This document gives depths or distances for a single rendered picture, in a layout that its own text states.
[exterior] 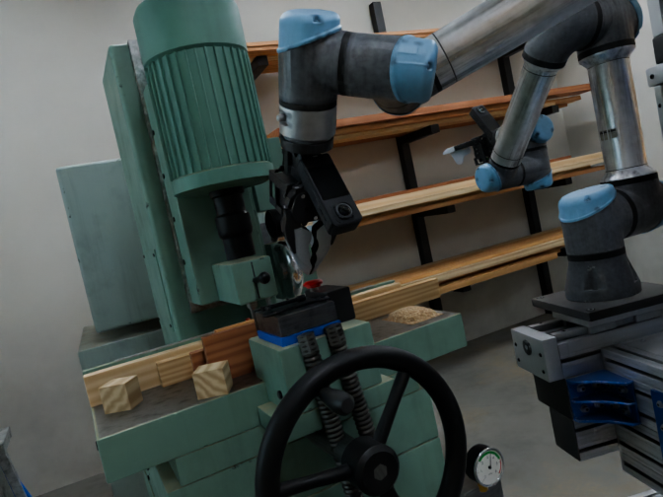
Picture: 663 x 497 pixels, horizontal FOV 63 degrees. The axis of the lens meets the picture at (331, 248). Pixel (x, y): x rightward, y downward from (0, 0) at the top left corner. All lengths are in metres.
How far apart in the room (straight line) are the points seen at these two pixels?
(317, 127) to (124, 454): 0.49
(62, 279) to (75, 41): 1.28
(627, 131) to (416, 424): 0.79
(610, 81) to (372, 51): 0.80
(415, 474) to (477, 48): 0.66
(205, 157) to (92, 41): 2.56
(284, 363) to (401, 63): 0.39
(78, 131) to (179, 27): 2.38
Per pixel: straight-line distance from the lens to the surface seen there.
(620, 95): 1.37
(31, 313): 3.23
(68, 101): 3.31
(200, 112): 0.90
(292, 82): 0.69
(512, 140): 1.40
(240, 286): 0.91
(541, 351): 1.21
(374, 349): 0.67
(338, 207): 0.70
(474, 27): 0.80
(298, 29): 0.67
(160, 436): 0.80
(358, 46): 0.67
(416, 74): 0.66
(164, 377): 0.94
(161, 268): 1.12
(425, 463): 0.99
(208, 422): 0.81
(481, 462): 0.97
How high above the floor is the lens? 1.12
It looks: 4 degrees down
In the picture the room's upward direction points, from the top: 12 degrees counter-clockwise
